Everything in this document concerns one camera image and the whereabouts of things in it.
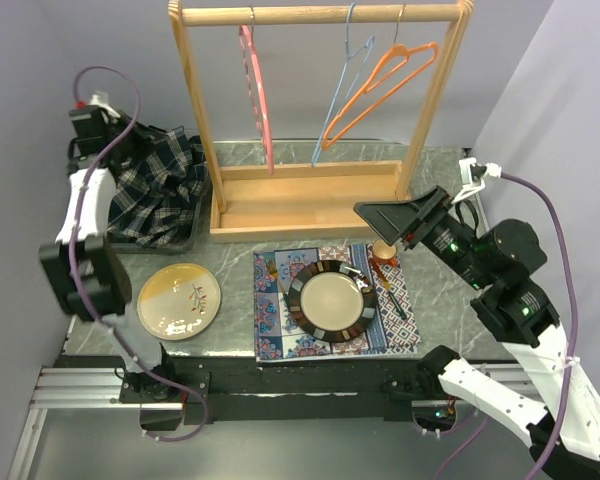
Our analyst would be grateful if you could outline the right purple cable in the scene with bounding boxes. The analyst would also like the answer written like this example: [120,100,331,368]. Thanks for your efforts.
[414,169,580,480]

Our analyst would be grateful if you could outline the dark handled knife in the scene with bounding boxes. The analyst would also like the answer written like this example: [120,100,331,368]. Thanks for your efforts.
[370,258,407,320]

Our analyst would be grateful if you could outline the cream floral plate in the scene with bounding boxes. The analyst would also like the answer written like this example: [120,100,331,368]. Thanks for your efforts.
[137,263,222,341]

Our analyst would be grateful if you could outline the orange clothes hanger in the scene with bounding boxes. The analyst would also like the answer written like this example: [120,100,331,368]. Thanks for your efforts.
[321,4,440,150]

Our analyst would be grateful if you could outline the clear plastic bin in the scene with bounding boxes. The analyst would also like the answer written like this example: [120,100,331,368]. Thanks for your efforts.
[107,128,214,255]

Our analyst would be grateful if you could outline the pink clothes hanger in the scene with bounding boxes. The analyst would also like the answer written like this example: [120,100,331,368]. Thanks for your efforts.
[238,6,274,175]

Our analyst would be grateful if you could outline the gold fork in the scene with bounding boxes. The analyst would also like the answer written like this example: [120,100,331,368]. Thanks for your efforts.
[266,260,287,297]

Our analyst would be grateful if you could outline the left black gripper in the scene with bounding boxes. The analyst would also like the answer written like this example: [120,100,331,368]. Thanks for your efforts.
[107,110,170,162]

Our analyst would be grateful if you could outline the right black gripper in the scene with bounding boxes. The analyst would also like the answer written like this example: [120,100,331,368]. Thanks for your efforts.
[350,181,490,286]

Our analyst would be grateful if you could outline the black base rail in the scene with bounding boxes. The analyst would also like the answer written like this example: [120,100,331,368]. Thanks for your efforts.
[54,352,481,432]

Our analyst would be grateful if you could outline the navy beige plaid skirt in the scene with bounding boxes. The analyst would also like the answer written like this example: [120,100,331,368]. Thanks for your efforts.
[104,127,210,249]

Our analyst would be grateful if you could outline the small orange cup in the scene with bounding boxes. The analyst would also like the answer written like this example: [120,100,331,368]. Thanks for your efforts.
[371,239,398,267]

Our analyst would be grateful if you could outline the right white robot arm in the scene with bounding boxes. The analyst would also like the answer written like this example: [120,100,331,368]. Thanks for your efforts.
[354,187,600,479]

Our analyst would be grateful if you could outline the blue wire hanger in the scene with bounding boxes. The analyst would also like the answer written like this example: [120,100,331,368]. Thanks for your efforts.
[310,2,375,167]

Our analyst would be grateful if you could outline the dark rimmed beige plate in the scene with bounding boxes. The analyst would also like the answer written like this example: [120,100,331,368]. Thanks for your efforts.
[287,260,378,343]

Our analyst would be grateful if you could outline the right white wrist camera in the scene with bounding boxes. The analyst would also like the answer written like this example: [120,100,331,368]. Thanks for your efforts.
[452,157,502,205]

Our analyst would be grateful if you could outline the patterned placemat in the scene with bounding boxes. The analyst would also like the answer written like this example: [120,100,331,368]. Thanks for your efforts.
[253,244,422,362]

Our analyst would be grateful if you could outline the wooden clothes rack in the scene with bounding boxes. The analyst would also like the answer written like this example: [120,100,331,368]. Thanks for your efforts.
[168,1,474,242]

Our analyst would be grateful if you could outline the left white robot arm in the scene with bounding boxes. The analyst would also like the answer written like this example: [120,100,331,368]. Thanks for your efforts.
[38,102,179,402]

